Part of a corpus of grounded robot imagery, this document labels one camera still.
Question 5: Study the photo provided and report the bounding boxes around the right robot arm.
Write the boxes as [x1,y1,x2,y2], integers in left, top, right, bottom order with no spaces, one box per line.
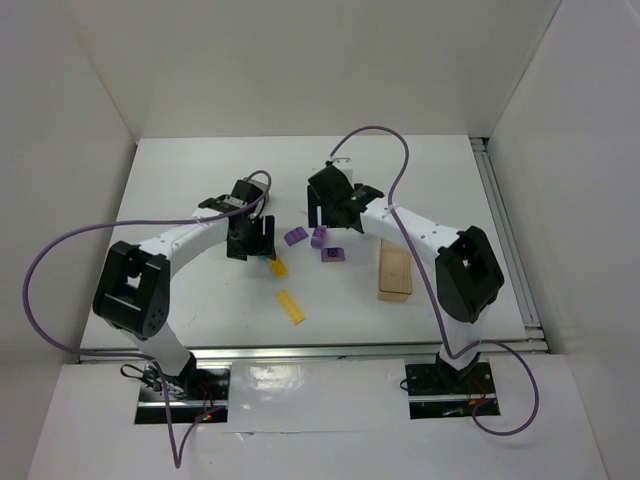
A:
[307,161,505,374]

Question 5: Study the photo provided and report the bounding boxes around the yellow long lego plate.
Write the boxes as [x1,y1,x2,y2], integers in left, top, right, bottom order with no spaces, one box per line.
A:
[275,290,306,325]

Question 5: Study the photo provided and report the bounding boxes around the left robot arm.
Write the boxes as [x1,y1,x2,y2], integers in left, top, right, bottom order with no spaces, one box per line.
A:
[92,175,276,388]

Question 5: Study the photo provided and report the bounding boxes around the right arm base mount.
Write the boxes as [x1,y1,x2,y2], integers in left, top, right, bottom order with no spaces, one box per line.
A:
[399,362,500,420]

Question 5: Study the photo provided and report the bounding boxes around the dark smoky plastic container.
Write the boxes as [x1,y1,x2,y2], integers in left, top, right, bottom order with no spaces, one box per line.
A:
[244,177,269,203]

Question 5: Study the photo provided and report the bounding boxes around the wooden tan container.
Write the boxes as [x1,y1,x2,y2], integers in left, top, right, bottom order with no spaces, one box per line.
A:
[377,240,412,303]

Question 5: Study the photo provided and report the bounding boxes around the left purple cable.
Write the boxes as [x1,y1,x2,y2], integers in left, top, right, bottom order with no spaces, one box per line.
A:
[22,170,274,469]

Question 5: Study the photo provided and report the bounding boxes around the purple curved lego brick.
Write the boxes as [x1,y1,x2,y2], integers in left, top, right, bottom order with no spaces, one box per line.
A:
[284,226,309,246]

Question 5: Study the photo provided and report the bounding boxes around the aluminium front rail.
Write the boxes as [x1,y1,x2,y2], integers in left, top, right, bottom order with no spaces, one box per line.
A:
[77,341,446,366]

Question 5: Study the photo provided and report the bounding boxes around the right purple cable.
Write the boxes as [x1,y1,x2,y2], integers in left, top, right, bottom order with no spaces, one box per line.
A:
[328,125,540,437]

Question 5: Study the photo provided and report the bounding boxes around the purple lego brick with hole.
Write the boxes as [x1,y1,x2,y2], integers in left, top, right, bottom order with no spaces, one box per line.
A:
[321,247,346,263]

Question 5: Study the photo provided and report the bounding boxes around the purple square lego brick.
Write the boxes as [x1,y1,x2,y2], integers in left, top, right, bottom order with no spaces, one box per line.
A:
[310,225,328,250]

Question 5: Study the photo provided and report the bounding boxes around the aluminium side rail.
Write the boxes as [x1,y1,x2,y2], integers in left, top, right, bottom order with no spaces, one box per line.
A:
[469,137,551,354]

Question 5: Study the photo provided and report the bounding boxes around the yellow small lego brick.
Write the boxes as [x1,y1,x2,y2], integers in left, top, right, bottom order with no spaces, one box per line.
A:
[268,257,288,278]

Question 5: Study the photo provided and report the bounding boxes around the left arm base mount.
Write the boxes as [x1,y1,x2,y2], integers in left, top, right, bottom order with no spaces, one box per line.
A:
[120,364,231,425]

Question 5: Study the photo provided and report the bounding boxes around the purple cable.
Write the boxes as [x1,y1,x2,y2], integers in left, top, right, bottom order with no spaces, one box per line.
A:
[22,170,274,469]
[328,125,540,437]

